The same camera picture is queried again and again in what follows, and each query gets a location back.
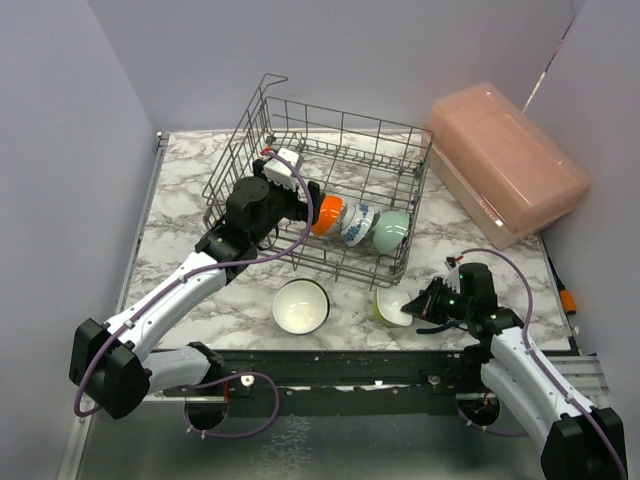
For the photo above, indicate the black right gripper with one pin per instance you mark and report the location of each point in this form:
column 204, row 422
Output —
column 425, row 305

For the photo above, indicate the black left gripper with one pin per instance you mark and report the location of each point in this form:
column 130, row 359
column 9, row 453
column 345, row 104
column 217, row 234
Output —
column 299, row 209

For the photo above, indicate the lime green square bowl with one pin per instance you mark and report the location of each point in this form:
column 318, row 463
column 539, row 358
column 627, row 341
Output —
column 388, row 303

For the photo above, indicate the orange bowl white inside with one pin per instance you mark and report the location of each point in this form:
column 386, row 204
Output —
column 330, row 215

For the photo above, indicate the white blue floral bowl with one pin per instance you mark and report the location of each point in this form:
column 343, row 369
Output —
column 356, row 223

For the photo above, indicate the mint green ceramic bowl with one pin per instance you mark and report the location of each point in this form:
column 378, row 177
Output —
column 390, row 230

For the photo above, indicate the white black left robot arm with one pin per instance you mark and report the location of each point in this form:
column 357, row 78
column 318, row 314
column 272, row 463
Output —
column 115, row 364

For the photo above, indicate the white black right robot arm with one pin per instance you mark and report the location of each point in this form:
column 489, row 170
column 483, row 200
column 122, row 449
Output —
column 575, row 438

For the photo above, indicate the white bowl with dark rim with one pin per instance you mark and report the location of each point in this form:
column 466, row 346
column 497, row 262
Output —
column 301, row 306

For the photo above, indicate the pink translucent plastic storage box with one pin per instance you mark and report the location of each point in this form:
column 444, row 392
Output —
column 506, row 173

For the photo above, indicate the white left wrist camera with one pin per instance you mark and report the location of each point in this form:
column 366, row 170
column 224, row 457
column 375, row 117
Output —
column 276, row 172

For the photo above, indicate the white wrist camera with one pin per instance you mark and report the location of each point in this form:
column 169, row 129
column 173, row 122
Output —
column 276, row 172
column 453, row 277

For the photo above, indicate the blue handled pliers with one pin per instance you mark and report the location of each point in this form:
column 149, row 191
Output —
column 453, row 324

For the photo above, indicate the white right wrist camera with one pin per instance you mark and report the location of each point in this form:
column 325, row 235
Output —
column 453, row 277

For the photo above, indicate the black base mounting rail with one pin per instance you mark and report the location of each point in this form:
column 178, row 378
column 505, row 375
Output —
column 342, row 383

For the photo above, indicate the orange black tool handle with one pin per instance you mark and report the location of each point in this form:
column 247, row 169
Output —
column 567, row 301

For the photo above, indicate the aluminium extrusion frame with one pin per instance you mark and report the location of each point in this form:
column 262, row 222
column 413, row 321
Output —
column 583, row 372

